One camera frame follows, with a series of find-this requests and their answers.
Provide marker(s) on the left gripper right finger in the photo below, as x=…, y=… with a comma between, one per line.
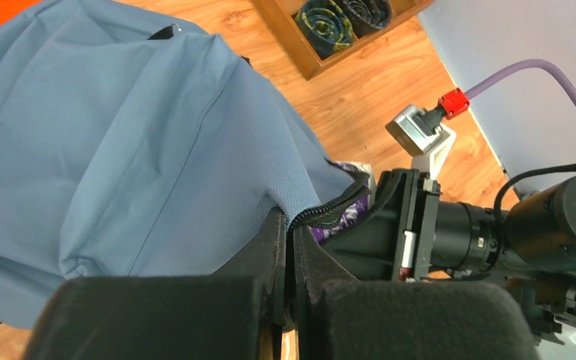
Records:
x=340, y=317

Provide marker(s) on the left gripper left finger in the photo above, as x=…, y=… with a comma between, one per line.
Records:
x=234, y=313

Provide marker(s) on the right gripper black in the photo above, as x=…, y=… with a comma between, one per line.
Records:
x=409, y=233

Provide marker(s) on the purple treehouse book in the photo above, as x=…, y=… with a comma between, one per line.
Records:
x=355, y=211

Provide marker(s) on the blue grey backpack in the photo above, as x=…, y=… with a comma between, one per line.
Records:
x=133, y=143

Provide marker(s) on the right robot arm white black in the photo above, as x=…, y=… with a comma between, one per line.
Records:
x=530, y=250

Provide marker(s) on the rolled blue green tie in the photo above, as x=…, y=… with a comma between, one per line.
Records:
x=325, y=26

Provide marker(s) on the rolled dark tie lower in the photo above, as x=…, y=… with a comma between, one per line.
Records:
x=367, y=16

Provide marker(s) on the wooden compartment tray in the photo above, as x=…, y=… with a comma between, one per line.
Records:
x=279, y=17

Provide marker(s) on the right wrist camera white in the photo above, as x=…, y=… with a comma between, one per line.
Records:
x=422, y=135

